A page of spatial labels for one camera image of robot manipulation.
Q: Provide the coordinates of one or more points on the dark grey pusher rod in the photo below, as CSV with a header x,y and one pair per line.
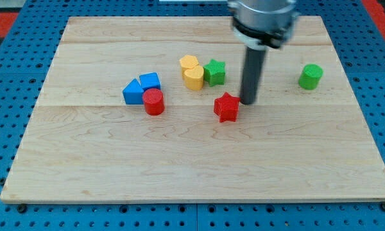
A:
x,y
251,75

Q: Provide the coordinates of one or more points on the red star block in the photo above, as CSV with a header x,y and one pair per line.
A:
x,y
226,107

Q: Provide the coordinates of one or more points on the green star block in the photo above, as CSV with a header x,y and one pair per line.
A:
x,y
214,73

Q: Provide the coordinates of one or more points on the yellow heart block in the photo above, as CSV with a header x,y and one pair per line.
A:
x,y
193,78

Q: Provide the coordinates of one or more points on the green cylinder block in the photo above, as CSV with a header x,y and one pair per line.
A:
x,y
310,76

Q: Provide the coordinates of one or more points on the yellow hexagon block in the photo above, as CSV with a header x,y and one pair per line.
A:
x,y
187,62

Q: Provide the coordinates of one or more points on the red cylinder block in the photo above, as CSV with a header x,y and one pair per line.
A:
x,y
153,102

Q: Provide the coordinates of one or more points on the blue cube block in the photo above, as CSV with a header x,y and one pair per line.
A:
x,y
150,81

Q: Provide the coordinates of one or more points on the blue triangle block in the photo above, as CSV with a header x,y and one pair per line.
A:
x,y
133,92

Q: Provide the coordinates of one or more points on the light wooden board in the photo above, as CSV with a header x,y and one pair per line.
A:
x,y
84,144

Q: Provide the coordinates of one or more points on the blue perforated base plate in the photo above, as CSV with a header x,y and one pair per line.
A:
x,y
25,56

